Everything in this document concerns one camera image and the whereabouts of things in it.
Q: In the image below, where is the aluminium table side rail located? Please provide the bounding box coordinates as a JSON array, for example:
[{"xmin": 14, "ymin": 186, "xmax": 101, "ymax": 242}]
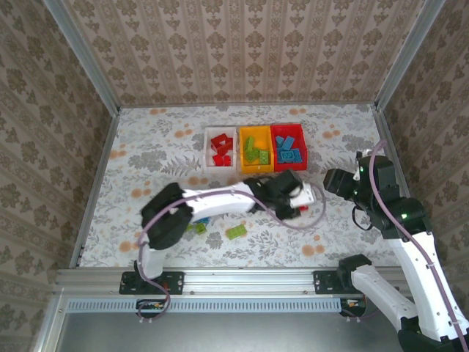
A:
[
  {"xmin": 370, "ymin": 105, "xmax": 434, "ymax": 267},
  {"xmin": 68, "ymin": 108, "xmax": 121, "ymax": 268}
]

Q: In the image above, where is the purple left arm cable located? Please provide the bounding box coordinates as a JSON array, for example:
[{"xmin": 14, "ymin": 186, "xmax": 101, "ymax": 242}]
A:
[{"xmin": 137, "ymin": 183, "xmax": 327, "ymax": 324}]

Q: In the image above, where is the yellow plastic bin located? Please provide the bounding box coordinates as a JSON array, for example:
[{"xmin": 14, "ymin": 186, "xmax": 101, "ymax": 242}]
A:
[{"xmin": 238, "ymin": 125, "xmax": 275, "ymax": 176}]

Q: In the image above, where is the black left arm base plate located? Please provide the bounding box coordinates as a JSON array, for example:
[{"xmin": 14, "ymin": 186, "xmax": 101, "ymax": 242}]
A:
[{"xmin": 119, "ymin": 271, "xmax": 185, "ymax": 295}]

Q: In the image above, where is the aluminium mounting rail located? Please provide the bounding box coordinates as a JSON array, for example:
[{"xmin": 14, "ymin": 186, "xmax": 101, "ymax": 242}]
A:
[{"xmin": 54, "ymin": 266, "xmax": 448, "ymax": 294}]

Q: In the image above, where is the grey metal panel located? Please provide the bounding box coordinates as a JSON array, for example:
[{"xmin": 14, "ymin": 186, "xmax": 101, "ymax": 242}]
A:
[{"xmin": 34, "ymin": 293, "xmax": 469, "ymax": 352}]

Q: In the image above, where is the slotted grey cable duct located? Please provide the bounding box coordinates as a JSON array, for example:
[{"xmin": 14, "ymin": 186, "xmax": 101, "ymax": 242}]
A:
[{"xmin": 67, "ymin": 297, "xmax": 342, "ymax": 313}]

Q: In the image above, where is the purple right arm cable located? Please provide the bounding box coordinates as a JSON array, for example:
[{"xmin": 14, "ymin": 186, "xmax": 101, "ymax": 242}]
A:
[{"xmin": 339, "ymin": 139, "xmax": 469, "ymax": 352}]

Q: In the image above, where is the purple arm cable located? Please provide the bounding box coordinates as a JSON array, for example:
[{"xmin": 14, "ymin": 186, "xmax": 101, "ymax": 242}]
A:
[
  {"xmin": 137, "ymin": 183, "xmax": 327, "ymax": 324},
  {"xmin": 339, "ymin": 139, "xmax": 469, "ymax": 352}
]

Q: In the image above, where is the white plastic bin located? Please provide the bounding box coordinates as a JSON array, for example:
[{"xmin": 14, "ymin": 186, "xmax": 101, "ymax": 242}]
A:
[{"xmin": 203, "ymin": 126, "xmax": 237, "ymax": 176}]

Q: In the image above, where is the aluminium table end rail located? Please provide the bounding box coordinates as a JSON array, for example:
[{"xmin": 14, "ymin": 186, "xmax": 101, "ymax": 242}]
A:
[{"xmin": 117, "ymin": 102, "xmax": 377, "ymax": 109}]

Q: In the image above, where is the red plastic bin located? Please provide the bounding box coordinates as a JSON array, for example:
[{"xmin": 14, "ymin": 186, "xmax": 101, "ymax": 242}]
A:
[{"xmin": 270, "ymin": 123, "xmax": 308, "ymax": 172}]

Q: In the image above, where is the aluminium frame post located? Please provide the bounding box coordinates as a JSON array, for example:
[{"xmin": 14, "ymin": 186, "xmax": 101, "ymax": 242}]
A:
[
  {"xmin": 43, "ymin": 0, "xmax": 121, "ymax": 114},
  {"xmin": 374, "ymin": 0, "xmax": 447, "ymax": 111}
]

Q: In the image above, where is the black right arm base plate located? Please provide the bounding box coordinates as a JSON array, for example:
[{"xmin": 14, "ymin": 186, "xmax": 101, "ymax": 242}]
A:
[{"xmin": 313, "ymin": 270, "xmax": 358, "ymax": 295}]

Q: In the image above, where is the thin black right gripper cable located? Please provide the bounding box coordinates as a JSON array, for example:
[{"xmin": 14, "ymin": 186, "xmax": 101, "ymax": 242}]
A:
[{"xmin": 350, "ymin": 204, "xmax": 373, "ymax": 232}]

